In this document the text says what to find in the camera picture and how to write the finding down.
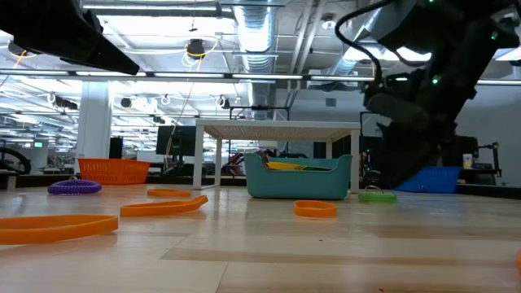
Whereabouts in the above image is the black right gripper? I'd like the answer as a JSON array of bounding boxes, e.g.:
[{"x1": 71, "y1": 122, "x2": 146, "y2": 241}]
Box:
[{"x1": 363, "y1": 68, "x2": 477, "y2": 189}]

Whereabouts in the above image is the blue plastic basket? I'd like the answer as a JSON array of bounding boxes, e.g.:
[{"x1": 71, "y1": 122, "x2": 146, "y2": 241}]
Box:
[{"x1": 393, "y1": 165, "x2": 463, "y2": 195}]

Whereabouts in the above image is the green coil bracelet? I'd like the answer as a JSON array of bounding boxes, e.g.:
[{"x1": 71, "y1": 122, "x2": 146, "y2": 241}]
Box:
[{"x1": 357, "y1": 186, "x2": 398, "y2": 205}]

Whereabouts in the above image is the orange rubber band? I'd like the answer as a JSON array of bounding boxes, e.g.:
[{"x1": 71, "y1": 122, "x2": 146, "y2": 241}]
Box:
[
  {"x1": 293, "y1": 199, "x2": 339, "y2": 219},
  {"x1": 0, "y1": 214, "x2": 120, "y2": 246},
  {"x1": 120, "y1": 195, "x2": 209, "y2": 217},
  {"x1": 147, "y1": 188, "x2": 192, "y2": 199}
]

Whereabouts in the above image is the teal plastic bin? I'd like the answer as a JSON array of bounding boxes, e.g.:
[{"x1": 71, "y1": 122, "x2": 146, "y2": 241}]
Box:
[{"x1": 243, "y1": 152, "x2": 353, "y2": 200}]

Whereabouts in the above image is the orange plastic basket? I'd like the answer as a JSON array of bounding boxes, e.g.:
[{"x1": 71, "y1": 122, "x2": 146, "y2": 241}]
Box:
[{"x1": 77, "y1": 158, "x2": 151, "y2": 186}]

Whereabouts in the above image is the purple coil bracelet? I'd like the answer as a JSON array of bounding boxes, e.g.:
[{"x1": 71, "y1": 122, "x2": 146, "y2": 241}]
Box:
[{"x1": 47, "y1": 178, "x2": 103, "y2": 195}]

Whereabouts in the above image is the black equipment rack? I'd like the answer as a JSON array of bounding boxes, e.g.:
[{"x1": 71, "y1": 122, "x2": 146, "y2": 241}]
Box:
[{"x1": 451, "y1": 134, "x2": 502, "y2": 177}]

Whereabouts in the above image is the long ceiling light bar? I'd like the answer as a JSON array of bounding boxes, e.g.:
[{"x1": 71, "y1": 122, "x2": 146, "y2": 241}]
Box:
[{"x1": 0, "y1": 68, "x2": 521, "y2": 86}]

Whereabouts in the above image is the white building pillar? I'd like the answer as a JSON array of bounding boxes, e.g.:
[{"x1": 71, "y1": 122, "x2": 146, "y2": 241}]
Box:
[{"x1": 74, "y1": 81, "x2": 113, "y2": 175}]

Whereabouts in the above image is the black speaker box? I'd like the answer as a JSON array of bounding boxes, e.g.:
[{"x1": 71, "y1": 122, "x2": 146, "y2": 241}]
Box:
[{"x1": 108, "y1": 137, "x2": 124, "y2": 160}]

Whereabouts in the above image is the black computer monitor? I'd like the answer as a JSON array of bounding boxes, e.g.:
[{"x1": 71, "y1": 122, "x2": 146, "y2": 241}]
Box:
[{"x1": 155, "y1": 125, "x2": 197, "y2": 157}]

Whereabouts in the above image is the black ceiling camera unit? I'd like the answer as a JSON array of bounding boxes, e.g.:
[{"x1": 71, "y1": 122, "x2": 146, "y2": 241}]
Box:
[
  {"x1": 185, "y1": 38, "x2": 207, "y2": 58},
  {"x1": 7, "y1": 40, "x2": 32, "y2": 57}
]

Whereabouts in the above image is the slanted silver ventilation duct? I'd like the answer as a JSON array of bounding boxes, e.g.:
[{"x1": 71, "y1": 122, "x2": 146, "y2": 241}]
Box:
[{"x1": 337, "y1": 24, "x2": 382, "y2": 78}]

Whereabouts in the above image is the black curved hose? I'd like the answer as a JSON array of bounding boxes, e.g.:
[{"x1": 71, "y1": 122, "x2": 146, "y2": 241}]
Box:
[{"x1": 0, "y1": 146, "x2": 33, "y2": 175}]

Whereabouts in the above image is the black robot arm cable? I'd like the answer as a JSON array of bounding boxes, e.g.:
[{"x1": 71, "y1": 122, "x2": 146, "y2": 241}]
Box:
[{"x1": 334, "y1": 0, "x2": 386, "y2": 85}]

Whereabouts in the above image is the low black frame stand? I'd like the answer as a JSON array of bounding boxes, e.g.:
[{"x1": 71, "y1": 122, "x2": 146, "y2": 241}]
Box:
[{"x1": 229, "y1": 105, "x2": 291, "y2": 121}]

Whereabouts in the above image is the straight silver ventilation duct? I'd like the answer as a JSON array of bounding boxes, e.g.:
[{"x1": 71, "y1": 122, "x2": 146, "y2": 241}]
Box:
[{"x1": 231, "y1": 0, "x2": 282, "y2": 121}]

